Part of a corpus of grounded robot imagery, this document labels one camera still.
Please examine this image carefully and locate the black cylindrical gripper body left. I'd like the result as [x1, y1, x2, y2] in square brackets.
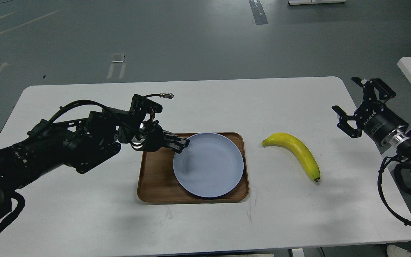
[131, 121, 166, 152]

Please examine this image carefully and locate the light blue round plate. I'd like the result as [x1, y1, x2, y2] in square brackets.
[173, 133, 244, 198]

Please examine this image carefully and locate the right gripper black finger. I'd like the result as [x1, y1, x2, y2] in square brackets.
[332, 105, 362, 138]
[351, 76, 395, 104]

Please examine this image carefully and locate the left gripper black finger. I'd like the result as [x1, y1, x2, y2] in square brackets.
[163, 133, 190, 146]
[162, 141, 186, 153]

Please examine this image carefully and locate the white shoe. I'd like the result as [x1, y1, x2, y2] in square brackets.
[386, 245, 411, 257]

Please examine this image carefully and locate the brown wooden tray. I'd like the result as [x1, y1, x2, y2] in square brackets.
[137, 133, 250, 205]

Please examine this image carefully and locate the black robot arm image left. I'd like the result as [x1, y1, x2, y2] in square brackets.
[0, 94, 190, 233]

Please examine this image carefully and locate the yellow banana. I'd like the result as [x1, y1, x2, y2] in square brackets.
[261, 133, 321, 182]

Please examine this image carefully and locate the black cylindrical gripper body right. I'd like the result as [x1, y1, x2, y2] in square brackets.
[354, 101, 409, 146]

